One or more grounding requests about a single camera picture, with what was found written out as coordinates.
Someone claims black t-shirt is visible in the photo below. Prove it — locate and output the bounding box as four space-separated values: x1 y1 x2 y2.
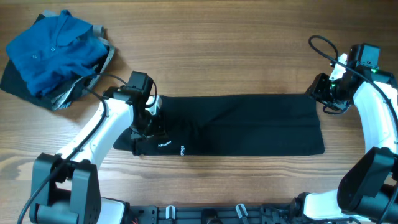
113 94 325 156

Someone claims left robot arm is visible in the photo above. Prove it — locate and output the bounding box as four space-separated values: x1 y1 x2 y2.
18 86 162 224

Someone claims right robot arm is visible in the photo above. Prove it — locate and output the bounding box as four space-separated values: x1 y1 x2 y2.
301 68 397 223

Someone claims grey folded garment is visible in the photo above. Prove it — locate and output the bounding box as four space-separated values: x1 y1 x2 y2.
40 25 116 111

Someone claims blue polo shirt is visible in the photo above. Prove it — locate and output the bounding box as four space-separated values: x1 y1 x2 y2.
6 10 108 96

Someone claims black folded garment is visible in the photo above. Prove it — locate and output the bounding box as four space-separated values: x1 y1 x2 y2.
0 14 108 111

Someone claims right black cable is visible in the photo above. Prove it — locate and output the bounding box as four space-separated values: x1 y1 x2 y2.
308 35 398 224

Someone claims black cable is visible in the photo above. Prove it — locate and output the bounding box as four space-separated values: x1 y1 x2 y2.
17 72 158 224
308 35 398 224

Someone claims left black cable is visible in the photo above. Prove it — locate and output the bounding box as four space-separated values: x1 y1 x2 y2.
17 72 158 224

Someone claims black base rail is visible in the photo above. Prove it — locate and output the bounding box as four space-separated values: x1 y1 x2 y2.
124 204 310 224

